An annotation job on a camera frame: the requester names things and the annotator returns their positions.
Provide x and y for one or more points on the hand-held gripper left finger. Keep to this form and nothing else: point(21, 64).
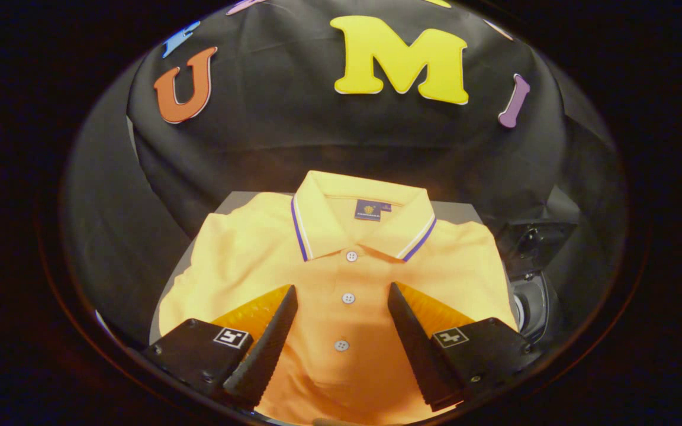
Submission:
point(264, 349)

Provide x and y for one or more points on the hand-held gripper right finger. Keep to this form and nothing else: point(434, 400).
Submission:
point(418, 349)

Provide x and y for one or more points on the orange yellow polo shirt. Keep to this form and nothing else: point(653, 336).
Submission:
point(258, 254)

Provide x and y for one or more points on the dark washing machine lid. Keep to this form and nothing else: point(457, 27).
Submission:
point(539, 242)

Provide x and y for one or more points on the grey cabinet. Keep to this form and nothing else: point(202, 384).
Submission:
point(462, 213)

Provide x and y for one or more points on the black backdrop cloth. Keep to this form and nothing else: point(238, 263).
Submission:
point(293, 130)

